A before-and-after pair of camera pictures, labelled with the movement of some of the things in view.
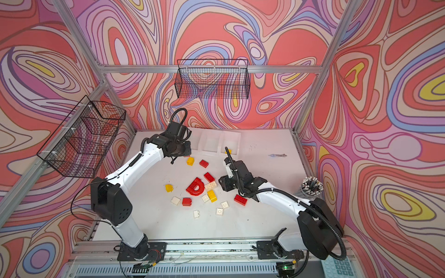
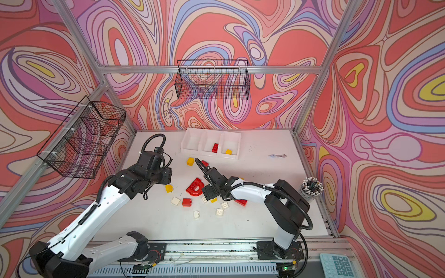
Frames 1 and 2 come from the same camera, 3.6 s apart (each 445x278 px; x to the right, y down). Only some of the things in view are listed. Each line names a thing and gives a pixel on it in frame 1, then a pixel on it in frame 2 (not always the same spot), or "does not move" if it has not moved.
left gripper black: x=188 y=152 -> x=167 y=172
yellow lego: x=190 y=161 does not move
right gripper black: x=225 y=184 -> x=208 y=193
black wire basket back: x=212 y=79 does not move
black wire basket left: x=78 y=146 does not move
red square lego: x=186 y=201 does not move
